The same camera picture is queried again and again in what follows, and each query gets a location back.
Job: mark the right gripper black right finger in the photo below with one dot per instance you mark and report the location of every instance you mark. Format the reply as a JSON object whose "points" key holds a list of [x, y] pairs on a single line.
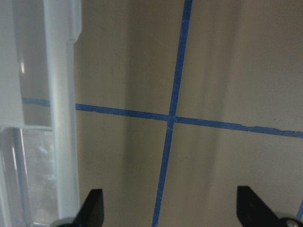
{"points": [[251, 211]]}

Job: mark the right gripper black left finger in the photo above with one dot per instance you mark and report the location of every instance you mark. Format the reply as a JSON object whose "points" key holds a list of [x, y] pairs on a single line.
{"points": [[91, 213]]}

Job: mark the clear plastic box lid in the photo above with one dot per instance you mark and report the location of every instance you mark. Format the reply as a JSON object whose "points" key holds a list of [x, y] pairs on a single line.
{"points": [[39, 183]]}

